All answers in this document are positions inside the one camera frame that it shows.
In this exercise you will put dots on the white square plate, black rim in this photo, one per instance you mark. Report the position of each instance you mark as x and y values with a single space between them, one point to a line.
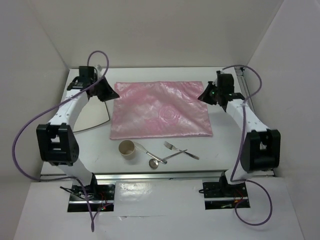
93 114

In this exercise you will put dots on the aluminium right side rail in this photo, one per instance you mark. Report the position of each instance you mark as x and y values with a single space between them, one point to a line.
246 82

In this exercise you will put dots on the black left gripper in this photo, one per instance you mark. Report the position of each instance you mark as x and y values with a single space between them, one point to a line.
109 94

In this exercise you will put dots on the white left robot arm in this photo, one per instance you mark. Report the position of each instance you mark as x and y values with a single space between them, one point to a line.
56 140

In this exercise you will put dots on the beige paper cup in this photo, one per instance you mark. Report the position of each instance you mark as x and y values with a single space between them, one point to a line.
127 149

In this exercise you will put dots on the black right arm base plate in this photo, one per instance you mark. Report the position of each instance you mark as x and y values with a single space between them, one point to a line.
216 198

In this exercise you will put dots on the silver spoon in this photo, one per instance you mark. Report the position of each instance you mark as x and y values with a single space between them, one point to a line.
154 161

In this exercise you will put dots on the pink rose satin cloth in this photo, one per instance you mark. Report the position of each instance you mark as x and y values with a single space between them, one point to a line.
159 109

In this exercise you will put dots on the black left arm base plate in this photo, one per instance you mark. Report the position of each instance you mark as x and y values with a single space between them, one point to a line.
102 200

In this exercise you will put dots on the silver fork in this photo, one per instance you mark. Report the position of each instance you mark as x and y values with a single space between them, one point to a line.
172 147

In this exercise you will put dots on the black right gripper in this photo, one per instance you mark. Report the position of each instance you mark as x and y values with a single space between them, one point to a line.
205 97

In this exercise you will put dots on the silver table knife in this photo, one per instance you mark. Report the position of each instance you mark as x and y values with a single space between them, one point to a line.
144 150

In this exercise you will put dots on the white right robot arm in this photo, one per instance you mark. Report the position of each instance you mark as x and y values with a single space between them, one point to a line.
237 175

